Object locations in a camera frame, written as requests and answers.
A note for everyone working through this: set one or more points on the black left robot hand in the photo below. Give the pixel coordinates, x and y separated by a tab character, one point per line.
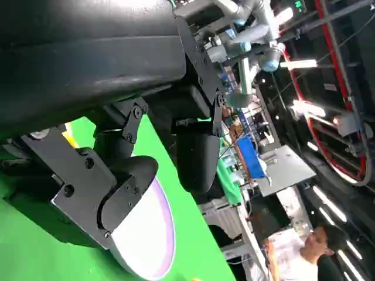
88	58

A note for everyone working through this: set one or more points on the orange and white bread roll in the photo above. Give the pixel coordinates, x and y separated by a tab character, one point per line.
69	135

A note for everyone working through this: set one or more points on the lilac plate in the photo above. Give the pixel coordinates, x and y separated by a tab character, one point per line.
146	228

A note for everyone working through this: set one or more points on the blue box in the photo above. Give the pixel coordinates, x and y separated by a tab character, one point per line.
249	158

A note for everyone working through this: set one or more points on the green workshop desk cloth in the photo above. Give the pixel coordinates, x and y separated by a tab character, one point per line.
231	187

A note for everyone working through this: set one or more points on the green table cloth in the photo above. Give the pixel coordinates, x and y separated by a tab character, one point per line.
32	257

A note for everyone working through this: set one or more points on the white tube lamp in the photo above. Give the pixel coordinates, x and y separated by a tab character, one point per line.
299	63
307	107

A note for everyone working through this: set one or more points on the grey flat board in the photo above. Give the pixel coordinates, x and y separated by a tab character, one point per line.
285	169

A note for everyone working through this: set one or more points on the black monitor box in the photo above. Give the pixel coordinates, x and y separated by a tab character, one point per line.
268	215

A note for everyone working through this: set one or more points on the person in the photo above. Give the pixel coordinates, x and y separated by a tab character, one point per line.
315	244

